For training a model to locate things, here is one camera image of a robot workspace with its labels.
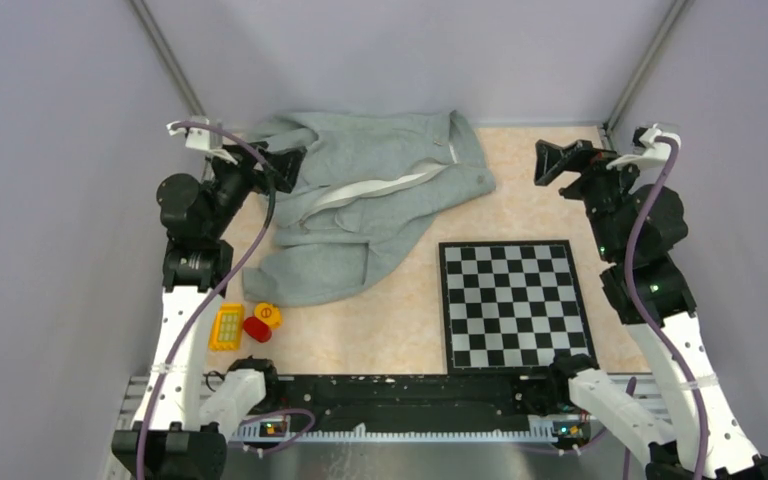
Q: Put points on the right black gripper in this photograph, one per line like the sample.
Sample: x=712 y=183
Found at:
x=581 y=157

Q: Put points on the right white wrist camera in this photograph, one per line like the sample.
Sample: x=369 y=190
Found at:
x=649 y=151

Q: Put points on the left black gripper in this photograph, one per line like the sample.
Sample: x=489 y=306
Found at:
x=248 y=161

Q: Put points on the black white checkerboard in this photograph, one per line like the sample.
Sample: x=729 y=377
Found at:
x=510 y=305

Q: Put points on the yellow toy block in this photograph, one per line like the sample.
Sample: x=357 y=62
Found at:
x=226 y=332

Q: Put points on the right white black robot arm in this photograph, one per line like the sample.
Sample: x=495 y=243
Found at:
x=636 y=221

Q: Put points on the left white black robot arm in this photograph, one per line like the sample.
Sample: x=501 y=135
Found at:
x=176 y=433

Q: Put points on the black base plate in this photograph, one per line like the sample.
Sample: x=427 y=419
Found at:
x=401 y=404

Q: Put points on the grey zip-up jacket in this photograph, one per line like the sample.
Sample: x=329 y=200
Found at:
x=367 y=190

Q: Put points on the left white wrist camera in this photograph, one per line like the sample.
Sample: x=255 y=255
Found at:
x=206 y=142

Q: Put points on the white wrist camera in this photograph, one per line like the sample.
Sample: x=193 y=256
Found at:
x=206 y=142
x=649 y=151

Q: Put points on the red yellow toy button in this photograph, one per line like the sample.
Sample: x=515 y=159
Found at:
x=259 y=326

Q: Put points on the aluminium frame rail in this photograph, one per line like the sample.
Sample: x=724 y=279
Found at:
x=275 y=427

